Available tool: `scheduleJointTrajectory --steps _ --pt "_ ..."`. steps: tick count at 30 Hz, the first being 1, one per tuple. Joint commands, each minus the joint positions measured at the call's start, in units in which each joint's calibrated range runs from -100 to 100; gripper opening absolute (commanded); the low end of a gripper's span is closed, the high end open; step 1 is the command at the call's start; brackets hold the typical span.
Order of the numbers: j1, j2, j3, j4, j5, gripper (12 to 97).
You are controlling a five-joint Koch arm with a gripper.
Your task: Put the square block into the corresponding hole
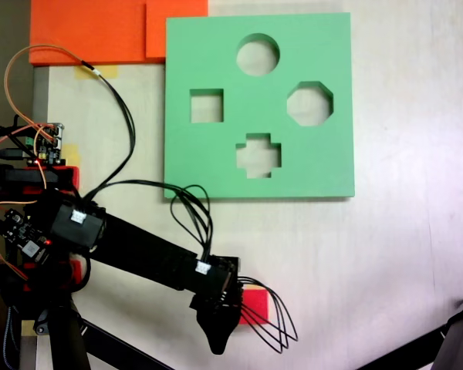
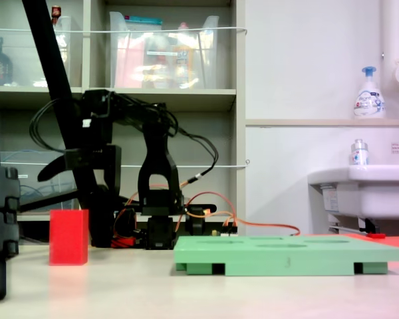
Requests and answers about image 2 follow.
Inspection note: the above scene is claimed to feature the black flat gripper finger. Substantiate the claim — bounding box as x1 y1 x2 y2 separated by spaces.
94 144 122 204

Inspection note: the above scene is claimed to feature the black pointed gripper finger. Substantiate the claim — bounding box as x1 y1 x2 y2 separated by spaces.
37 148 76 183

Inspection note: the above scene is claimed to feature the red square block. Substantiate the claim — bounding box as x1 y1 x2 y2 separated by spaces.
49 208 90 266

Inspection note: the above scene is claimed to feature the clear plastic bin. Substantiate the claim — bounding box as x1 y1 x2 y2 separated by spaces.
108 11 220 90
0 15 73 88
0 151 80 215

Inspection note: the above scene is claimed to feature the thin black tripod brace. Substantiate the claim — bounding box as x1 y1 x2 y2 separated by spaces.
18 188 80 213

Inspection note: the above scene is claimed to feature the beige shelf unit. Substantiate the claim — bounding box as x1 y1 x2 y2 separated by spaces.
0 0 247 247

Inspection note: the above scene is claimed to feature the pink package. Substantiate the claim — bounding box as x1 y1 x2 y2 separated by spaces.
114 36 144 89

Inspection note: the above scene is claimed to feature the red and black table clamp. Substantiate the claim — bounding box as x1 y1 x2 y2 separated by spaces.
185 203 217 237
111 207 137 249

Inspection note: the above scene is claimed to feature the notched black stack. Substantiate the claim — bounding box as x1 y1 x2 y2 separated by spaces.
0 165 21 302

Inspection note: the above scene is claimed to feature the orange bottle with pink cap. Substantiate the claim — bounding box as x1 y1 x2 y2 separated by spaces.
172 22 200 89

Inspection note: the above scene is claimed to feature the dark glass bottle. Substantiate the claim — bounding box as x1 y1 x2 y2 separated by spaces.
0 35 14 86

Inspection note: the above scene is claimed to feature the red capped bottle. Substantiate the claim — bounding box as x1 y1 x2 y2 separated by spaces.
50 5 63 26

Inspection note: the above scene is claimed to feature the circuit board with green terminal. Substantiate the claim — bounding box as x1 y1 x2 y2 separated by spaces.
211 223 239 237

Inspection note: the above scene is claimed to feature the green shape sorting board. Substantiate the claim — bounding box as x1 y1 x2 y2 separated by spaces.
172 235 399 277

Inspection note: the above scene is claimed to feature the small clear bottle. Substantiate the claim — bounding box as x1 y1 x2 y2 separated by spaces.
350 138 370 166

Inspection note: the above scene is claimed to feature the white blue soap pump bottle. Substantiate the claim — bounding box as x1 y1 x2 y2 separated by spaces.
353 66 386 120

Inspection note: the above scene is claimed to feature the white sink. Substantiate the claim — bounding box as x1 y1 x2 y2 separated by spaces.
307 164 399 233

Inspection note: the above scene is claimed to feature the black gripper wire loop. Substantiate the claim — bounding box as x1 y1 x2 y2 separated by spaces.
29 98 67 154

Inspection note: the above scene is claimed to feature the black arm wire bundle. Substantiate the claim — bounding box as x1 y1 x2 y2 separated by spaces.
111 94 180 138

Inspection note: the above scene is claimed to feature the long black cable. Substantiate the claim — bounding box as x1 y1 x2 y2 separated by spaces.
168 128 219 183

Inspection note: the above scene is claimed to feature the white cord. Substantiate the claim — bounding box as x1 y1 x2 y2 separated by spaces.
0 26 249 35

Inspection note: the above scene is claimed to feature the thin orange wire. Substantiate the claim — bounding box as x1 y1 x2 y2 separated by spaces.
174 177 302 237

